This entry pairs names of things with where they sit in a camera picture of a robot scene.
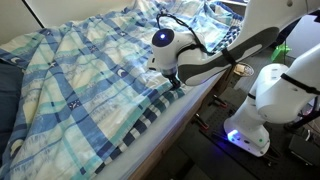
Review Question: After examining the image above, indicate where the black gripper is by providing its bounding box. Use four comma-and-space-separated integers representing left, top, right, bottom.
162, 67, 183, 91

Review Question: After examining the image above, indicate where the blue plaid duvet cover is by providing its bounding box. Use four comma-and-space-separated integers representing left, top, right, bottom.
0, 0, 245, 180

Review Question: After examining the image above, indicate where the striped bed sheet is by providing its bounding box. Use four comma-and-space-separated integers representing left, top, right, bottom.
93, 24, 242, 175

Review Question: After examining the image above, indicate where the red black clamp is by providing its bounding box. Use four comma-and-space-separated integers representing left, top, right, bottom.
192, 113, 211, 131
208, 94, 230, 110

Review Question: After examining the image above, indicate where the white mattress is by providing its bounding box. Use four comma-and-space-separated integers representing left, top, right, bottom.
94, 68, 231, 180

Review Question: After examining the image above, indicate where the green plastic object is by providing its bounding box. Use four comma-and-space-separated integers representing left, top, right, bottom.
270, 43, 293, 64

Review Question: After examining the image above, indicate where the black box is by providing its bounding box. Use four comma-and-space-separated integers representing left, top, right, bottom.
288, 133, 320, 168

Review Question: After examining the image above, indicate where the dark blue blanket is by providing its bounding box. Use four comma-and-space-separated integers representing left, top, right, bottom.
0, 59, 25, 166

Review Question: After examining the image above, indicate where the wooden bed frame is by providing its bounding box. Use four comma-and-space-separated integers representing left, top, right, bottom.
128, 68, 234, 180

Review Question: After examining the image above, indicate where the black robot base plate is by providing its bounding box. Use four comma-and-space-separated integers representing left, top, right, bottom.
199, 85, 320, 180

